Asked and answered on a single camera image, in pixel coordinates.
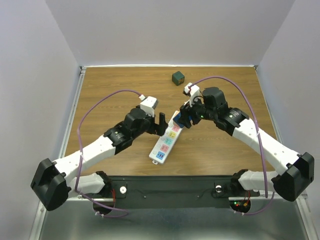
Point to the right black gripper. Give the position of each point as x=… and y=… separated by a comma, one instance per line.
x=186, y=110

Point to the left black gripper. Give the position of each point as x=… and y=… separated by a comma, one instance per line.
x=158, y=129

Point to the blue cube plug adapter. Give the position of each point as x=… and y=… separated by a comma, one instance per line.
x=175, y=120

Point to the white multicolour power strip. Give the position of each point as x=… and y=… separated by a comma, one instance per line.
x=165, y=143

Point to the dark green cube adapter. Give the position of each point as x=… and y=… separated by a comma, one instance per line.
x=178, y=78

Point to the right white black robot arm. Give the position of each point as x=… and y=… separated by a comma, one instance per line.
x=293, y=172

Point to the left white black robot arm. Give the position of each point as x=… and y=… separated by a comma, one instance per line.
x=54, y=181

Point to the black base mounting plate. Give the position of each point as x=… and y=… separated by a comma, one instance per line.
x=165, y=192

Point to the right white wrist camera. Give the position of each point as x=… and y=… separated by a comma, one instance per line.
x=192, y=91

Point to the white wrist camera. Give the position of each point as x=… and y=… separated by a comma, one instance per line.
x=192, y=91
x=149, y=105

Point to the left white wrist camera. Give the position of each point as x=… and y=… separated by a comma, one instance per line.
x=149, y=105

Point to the left aluminium frame rail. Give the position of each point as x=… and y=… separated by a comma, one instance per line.
x=41, y=210

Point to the aluminium frame rail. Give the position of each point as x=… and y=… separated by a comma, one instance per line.
x=41, y=210
x=303, y=208

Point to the right aluminium frame rail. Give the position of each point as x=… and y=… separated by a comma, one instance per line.
x=303, y=208

